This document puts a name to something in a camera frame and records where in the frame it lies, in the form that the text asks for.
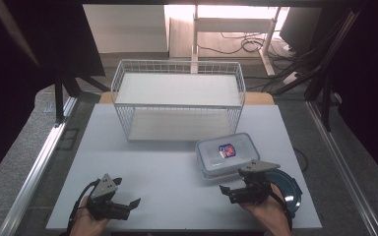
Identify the dark monitor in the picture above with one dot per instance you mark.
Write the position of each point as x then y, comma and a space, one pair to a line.
300, 29

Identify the aluminium rail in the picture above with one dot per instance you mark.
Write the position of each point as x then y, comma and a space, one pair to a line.
36, 170
341, 170

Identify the wooden board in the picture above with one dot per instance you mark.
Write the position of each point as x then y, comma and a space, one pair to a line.
259, 98

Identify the dark teal round food container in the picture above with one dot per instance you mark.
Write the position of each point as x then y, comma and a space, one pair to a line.
290, 190

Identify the clear rectangular food container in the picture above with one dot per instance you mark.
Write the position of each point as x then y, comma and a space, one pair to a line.
216, 147

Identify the white cabinet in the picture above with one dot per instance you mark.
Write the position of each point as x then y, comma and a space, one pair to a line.
128, 29

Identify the black tripod stand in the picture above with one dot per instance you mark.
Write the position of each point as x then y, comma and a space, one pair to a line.
59, 101

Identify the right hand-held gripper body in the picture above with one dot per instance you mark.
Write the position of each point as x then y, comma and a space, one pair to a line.
256, 183

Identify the black metal stand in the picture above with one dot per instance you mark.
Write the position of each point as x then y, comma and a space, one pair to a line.
325, 88

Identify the person's left hand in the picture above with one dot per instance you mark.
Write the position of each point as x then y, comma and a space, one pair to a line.
85, 224

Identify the white desk frame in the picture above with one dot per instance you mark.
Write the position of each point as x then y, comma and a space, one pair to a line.
233, 24

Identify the white power strip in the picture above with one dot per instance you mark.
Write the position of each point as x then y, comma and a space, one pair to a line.
290, 78

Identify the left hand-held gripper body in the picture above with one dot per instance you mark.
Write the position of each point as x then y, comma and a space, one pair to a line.
104, 191

